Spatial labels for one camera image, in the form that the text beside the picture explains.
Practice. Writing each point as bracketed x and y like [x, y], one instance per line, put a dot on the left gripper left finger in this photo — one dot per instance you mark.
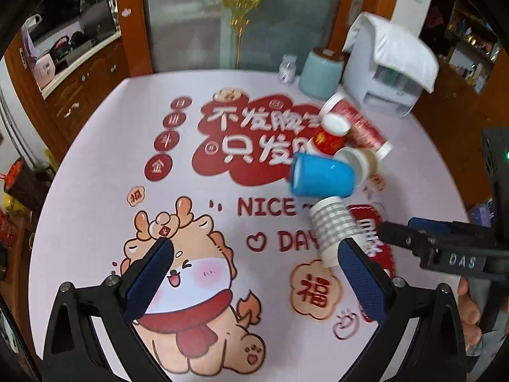
[72, 350]

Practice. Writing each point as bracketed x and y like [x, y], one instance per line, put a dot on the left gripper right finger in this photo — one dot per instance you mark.
[436, 351]

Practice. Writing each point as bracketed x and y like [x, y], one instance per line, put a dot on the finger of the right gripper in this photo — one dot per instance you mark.
[429, 227]
[421, 245]

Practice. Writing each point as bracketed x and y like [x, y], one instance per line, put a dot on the grey checkered paper cup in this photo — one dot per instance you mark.
[332, 221]

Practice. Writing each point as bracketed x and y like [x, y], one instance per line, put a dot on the brown sleeve paper cup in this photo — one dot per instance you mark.
[363, 161]

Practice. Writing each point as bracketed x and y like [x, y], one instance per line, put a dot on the tall red patterned cup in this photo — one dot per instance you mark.
[363, 132]

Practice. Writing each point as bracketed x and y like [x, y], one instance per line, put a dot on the small red paper cup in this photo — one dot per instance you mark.
[331, 134]

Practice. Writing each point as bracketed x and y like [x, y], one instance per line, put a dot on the person's right hand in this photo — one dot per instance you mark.
[470, 315]

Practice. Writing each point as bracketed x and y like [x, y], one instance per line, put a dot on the wooden shelf cabinet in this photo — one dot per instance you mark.
[471, 92]

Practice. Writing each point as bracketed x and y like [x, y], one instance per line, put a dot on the white appliance box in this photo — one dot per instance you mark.
[375, 87]

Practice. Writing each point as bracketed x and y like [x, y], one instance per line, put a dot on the dark basket with red items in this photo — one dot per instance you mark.
[26, 186]

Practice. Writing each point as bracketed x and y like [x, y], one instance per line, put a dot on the white cloth cover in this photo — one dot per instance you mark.
[396, 48]

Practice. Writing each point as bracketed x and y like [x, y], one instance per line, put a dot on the light blue canister brown lid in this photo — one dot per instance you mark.
[321, 73]

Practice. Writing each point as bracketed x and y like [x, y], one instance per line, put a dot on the small white pill bottle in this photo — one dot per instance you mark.
[287, 69]

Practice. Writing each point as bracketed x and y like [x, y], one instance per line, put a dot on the pink printed tablecloth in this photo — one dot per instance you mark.
[202, 159]

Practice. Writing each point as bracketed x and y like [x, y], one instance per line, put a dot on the wooden lower kitchen cabinets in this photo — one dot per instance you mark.
[61, 109]

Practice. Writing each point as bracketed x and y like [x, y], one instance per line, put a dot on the pink rice cooker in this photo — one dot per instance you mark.
[44, 71]

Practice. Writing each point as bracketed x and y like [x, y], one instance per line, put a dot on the frosted glass sliding door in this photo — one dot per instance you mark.
[235, 34]

